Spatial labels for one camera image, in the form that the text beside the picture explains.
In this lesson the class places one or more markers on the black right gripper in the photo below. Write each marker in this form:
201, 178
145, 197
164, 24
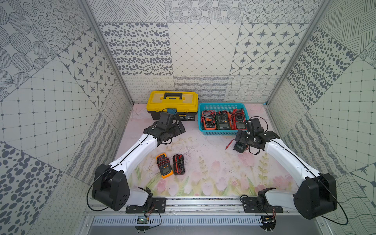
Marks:
242, 139

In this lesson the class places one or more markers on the small black multimeter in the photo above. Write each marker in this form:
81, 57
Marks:
240, 147

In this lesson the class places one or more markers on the orange red multimeter pair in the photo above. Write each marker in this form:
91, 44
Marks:
208, 120

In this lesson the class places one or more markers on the teal plastic basket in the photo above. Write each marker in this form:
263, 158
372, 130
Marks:
219, 106

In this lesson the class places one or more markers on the black multimeter red leads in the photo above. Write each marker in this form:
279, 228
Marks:
178, 164

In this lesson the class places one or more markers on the yellow orange multimeter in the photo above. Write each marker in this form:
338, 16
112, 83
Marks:
164, 166

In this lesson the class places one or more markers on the yellow black toolbox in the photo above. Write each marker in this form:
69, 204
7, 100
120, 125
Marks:
182, 104

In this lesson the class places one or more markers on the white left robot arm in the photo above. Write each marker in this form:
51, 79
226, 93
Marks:
110, 186

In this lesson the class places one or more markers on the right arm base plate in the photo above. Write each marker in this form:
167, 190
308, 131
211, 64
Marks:
252, 205

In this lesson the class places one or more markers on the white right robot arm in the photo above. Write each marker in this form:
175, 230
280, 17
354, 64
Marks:
316, 193

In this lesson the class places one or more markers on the aluminium mounting rail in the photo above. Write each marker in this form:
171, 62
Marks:
189, 211

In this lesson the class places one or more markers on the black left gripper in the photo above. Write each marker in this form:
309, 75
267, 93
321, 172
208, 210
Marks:
178, 128

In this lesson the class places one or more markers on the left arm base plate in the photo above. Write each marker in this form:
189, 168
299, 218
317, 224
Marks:
153, 205

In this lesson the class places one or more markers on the dark green wide multimeter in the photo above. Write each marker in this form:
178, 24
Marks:
222, 120

